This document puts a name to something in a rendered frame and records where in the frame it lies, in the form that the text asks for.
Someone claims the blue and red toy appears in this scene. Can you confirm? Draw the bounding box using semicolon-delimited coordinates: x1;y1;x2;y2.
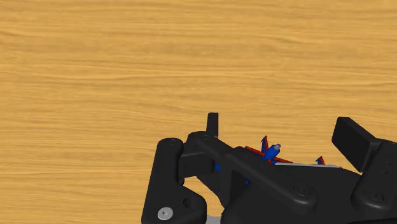
214;135;342;186

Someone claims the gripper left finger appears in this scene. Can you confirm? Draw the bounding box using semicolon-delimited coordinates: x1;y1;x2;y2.
141;112;319;224

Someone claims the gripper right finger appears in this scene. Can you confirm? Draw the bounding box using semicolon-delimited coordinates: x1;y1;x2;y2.
331;116;397;216

